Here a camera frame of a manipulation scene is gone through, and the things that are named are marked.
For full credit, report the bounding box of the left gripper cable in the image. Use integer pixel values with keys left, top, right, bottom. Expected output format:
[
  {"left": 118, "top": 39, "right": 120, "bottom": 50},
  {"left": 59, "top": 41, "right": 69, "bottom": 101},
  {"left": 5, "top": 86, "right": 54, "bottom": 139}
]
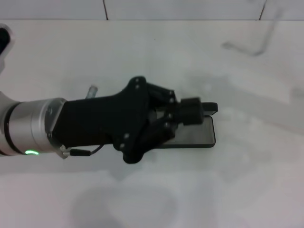
[{"left": 60, "top": 144, "right": 105, "bottom": 158}]

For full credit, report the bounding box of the black glasses case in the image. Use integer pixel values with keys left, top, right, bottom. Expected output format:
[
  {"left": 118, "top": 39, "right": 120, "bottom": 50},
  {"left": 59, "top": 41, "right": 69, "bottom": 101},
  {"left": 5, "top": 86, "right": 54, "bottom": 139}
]
[{"left": 154, "top": 102, "right": 219, "bottom": 148}]

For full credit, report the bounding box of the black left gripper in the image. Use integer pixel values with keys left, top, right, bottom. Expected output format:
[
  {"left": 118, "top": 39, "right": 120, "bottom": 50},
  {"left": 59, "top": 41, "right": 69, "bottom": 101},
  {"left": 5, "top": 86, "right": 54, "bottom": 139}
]
[{"left": 51, "top": 76, "right": 155, "bottom": 164}]

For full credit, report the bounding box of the clear left plug connector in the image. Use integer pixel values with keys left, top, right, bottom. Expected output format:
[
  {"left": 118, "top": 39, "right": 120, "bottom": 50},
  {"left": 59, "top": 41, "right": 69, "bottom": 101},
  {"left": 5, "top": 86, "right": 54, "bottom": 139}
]
[{"left": 85, "top": 85, "right": 99, "bottom": 99}]

